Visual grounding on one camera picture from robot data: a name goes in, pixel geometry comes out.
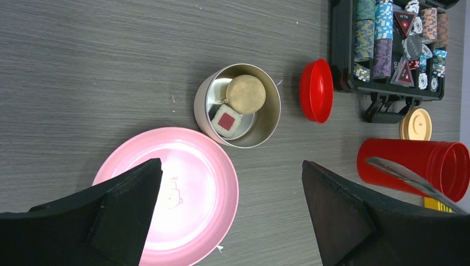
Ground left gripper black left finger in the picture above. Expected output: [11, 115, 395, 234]
[1, 158, 162, 265]

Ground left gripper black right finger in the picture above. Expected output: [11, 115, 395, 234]
[302, 161, 469, 265]

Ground metal serving tongs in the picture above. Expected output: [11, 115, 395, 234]
[365, 157, 469, 215]

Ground red plastic cup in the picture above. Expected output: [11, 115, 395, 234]
[356, 138, 469, 202]

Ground beige round lid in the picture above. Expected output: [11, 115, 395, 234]
[399, 107, 432, 141]

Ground red lid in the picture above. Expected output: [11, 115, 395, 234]
[299, 59, 334, 124]

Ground sushi roll piece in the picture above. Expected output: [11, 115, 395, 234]
[211, 104, 242, 139]

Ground beige round bun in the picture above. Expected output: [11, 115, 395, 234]
[226, 75, 266, 115]

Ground round steel lunch box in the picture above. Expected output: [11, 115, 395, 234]
[193, 63, 281, 149]

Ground pink plate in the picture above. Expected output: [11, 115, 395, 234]
[94, 127, 239, 265]

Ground black poker chip case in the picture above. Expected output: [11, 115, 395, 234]
[329, 1, 456, 124]

